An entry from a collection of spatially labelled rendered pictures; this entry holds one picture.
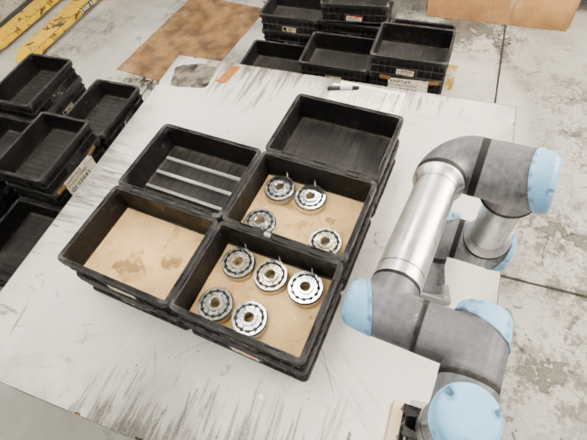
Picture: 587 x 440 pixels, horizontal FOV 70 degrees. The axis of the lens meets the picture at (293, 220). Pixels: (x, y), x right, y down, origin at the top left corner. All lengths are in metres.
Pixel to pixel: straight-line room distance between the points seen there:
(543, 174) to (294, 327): 0.72
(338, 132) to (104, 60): 2.62
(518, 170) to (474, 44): 2.76
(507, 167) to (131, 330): 1.17
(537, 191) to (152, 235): 1.10
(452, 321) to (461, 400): 0.10
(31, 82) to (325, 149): 1.98
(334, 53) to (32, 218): 1.92
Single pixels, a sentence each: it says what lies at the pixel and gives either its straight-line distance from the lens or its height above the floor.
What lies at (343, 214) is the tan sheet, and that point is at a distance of 1.37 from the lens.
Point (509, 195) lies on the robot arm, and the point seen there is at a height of 1.32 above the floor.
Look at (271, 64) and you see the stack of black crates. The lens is 2.89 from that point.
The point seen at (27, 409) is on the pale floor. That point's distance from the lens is 2.43.
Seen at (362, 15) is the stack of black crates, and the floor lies 0.54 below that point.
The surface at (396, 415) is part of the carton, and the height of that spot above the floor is 1.12.
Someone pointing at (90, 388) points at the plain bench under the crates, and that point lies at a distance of 1.48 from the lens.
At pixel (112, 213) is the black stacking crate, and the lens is 1.51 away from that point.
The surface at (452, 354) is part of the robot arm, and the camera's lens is 0.59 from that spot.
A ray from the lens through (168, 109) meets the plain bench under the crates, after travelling 2.05.
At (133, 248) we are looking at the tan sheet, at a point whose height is 0.83.
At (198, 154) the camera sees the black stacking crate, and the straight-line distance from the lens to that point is 1.62.
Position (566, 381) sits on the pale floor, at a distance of 2.24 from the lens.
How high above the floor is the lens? 1.97
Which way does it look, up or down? 57 degrees down
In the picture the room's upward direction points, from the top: 9 degrees counter-clockwise
